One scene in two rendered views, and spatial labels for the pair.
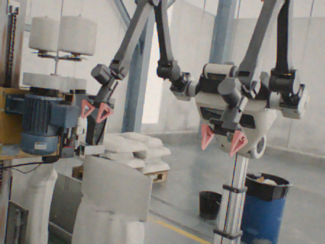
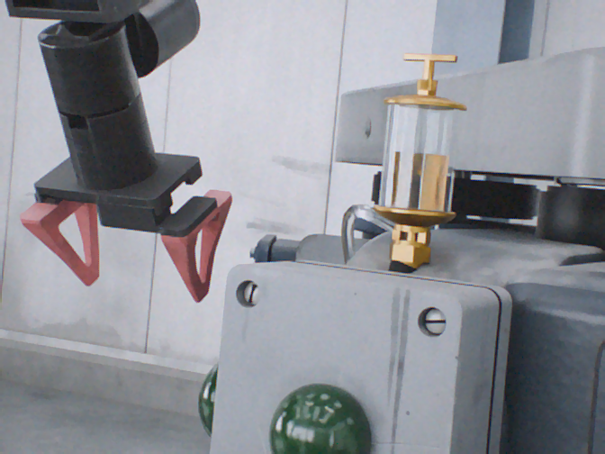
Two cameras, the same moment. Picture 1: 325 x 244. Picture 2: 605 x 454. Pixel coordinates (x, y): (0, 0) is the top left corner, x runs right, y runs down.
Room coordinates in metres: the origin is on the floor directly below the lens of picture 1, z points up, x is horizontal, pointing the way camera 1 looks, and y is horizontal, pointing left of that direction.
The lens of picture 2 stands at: (2.36, 0.23, 1.36)
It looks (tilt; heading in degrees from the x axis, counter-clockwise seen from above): 3 degrees down; 169
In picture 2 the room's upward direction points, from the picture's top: 5 degrees clockwise
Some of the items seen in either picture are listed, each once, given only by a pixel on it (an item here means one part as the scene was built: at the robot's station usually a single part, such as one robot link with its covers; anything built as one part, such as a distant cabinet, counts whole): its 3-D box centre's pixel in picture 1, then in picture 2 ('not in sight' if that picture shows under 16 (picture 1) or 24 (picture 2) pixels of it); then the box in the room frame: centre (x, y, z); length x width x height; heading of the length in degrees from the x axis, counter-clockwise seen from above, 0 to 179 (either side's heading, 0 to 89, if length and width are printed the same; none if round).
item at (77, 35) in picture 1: (77, 36); not in sight; (1.62, 0.43, 1.61); 0.17 x 0.17 x 0.17
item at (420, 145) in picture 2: not in sight; (419, 158); (1.94, 0.35, 1.37); 0.03 x 0.02 x 0.03; 52
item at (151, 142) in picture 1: (140, 139); not in sight; (5.38, 0.30, 0.56); 0.67 x 0.43 x 0.15; 52
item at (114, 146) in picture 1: (122, 145); not in sight; (4.75, 0.48, 0.56); 0.66 x 0.42 x 0.15; 142
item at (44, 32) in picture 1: (44, 34); not in sight; (1.77, 0.63, 1.61); 0.15 x 0.14 x 0.17; 52
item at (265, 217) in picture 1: (262, 208); not in sight; (3.53, -1.14, 0.32); 0.51 x 0.48 x 0.65; 142
